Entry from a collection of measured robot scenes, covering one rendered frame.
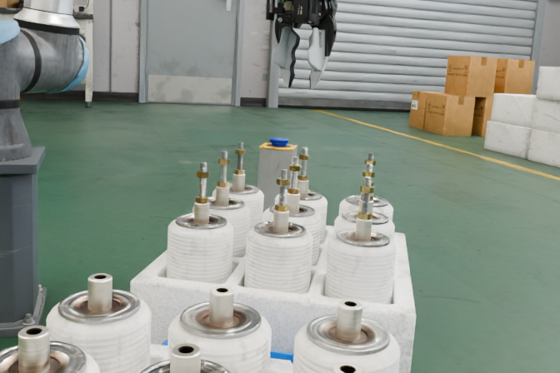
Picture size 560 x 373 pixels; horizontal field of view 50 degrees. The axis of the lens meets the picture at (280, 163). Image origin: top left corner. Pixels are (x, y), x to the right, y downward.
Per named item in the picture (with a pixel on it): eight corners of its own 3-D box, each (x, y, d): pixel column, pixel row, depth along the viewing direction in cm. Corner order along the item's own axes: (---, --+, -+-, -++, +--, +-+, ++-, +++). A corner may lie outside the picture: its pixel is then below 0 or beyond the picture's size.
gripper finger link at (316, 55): (298, 90, 90) (294, 27, 89) (312, 89, 95) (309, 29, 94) (318, 88, 88) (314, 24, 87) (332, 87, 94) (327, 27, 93)
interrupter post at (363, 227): (358, 237, 86) (360, 215, 86) (373, 241, 85) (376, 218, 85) (351, 241, 84) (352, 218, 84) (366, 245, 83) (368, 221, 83)
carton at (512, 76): (530, 99, 469) (535, 60, 464) (503, 97, 463) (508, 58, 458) (507, 96, 498) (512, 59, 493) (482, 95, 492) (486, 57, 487)
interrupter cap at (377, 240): (350, 230, 90) (351, 226, 90) (397, 241, 86) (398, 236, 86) (326, 241, 84) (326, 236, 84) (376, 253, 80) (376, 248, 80)
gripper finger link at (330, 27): (306, 57, 93) (302, 1, 92) (310, 58, 94) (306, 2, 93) (334, 55, 91) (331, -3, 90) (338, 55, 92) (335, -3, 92)
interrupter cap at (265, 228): (244, 228, 88) (244, 223, 87) (287, 223, 92) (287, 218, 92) (272, 243, 81) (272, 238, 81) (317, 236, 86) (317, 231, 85)
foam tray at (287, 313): (127, 399, 86) (129, 280, 83) (205, 296, 124) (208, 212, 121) (403, 441, 80) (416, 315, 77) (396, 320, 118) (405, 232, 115)
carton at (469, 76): (492, 97, 458) (497, 57, 453) (466, 96, 450) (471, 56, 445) (469, 94, 486) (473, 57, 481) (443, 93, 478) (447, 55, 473)
